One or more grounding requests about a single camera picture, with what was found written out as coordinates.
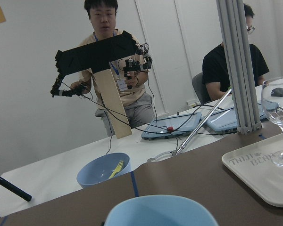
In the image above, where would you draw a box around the light blue plastic cup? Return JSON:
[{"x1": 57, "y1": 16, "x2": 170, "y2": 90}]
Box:
[{"x1": 104, "y1": 195, "x2": 218, "y2": 226}]

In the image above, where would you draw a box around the blue bowl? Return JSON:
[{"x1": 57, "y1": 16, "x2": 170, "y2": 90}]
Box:
[{"x1": 76, "y1": 153, "x2": 131, "y2": 188}]

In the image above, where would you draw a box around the standing operator beige shirt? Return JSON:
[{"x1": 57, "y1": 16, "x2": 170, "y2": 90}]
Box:
[{"x1": 71, "y1": 0, "x2": 154, "y2": 137}]

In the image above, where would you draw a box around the blue teach pendant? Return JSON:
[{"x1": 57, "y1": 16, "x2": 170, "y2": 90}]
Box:
[
  {"x1": 206, "y1": 103, "x2": 274, "y2": 135},
  {"x1": 141, "y1": 113, "x2": 202, "y2": 140}
]

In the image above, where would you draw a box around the yellow plastic fork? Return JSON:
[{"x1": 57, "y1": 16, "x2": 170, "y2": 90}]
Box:
[{"x1": 109, "y1": 160, "x2": 124, "y2": 179}]

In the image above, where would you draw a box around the wooden teleoperation board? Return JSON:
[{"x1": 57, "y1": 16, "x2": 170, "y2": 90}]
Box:
[{"x1": 50, "y1": 31, "x2": 138, "y2": 138}]

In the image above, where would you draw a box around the seated person black shirt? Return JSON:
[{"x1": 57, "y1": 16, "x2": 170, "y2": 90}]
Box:
[{"x1": 202, "y1": 3, "x2": 270, "y2": 105}]

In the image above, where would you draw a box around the aluminium profile column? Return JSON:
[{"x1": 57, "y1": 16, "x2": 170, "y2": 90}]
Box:
[{"x1": 216, "y1": 0, "x2": 262, "y2": 135}]

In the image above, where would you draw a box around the clear wine glass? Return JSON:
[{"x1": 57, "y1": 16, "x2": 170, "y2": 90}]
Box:
[{"x1": 261, "y1": 77, "x2": 283, "y2": 167}]

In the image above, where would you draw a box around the cream bear serving tray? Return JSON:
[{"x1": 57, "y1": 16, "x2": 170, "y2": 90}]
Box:
[{"x1": 222, "y1": 134, "x2": 283, "y2": 208}]

